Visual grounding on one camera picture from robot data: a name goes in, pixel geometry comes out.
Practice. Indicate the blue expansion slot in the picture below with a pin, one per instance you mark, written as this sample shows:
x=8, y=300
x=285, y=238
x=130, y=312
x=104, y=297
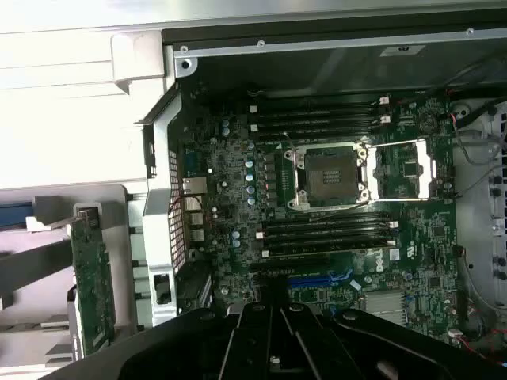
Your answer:
x=313, y=280

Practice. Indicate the black open PC case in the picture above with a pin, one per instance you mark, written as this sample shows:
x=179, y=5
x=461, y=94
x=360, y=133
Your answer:
x=317, y=67

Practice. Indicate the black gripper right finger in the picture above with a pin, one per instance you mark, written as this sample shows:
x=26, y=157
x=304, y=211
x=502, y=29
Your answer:
x=301, y=340

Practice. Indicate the CPU socket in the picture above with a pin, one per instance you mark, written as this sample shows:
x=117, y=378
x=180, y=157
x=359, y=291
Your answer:
x=332, y=174

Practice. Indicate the blue disk carrier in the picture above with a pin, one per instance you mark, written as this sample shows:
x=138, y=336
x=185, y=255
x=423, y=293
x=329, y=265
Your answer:
x=14, y=215

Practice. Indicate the black RAM slot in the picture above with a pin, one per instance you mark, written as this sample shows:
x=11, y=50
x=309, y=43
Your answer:
x=325, y=230
x=313, y=115
x=313, y=95
x=317, y=124
x=325, y=219
x=325, y=239
x=317, y=105
x=325, y=249

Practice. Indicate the green motherboard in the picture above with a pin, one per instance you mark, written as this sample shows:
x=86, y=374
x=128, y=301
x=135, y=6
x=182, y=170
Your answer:
x=428, y=237

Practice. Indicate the white corner bracket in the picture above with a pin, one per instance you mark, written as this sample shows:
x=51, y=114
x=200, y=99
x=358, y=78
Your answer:
x=136, y=59

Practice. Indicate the silver chipset heat sink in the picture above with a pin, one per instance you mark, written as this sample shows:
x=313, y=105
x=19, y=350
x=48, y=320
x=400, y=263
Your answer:
x=384, y=306

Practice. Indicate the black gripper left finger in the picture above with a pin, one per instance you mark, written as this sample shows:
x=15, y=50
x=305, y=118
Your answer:
x=249, y=340

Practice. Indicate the black expansion slot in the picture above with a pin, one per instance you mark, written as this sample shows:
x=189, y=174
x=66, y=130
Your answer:
x=289, y=263

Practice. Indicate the grey parts rack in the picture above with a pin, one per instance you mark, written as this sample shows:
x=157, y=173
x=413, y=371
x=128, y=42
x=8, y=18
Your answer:
x=119, y=237

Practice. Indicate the silver rear port block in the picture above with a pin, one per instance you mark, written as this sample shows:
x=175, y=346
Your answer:
x=194, y=210

